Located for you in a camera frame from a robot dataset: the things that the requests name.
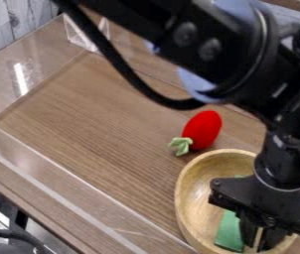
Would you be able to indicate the clear acrylic corner bracket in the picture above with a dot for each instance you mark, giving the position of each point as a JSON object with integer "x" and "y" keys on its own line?
{"x": 76, "y": 36}

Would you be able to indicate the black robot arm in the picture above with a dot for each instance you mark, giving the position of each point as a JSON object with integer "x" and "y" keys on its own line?
{"x": 242, "y": 57}

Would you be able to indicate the green rectangular block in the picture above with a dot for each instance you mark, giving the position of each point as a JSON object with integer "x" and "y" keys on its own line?
{"x": 228, "y": 238}

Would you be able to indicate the clear acrylic tray wall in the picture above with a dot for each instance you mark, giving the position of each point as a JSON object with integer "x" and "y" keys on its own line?
{"x": 84, "y": 161}

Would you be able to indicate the red plush strawberry toy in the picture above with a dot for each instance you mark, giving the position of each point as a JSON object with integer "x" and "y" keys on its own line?
{"x": 199, "y": 133}

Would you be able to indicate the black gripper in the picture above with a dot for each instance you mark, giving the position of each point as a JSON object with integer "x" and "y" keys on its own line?
{"x": 260, "y": 207}

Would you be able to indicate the brown wooden bowl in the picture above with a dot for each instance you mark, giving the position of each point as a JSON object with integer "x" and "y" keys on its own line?
{"x": 198, "y": 217}

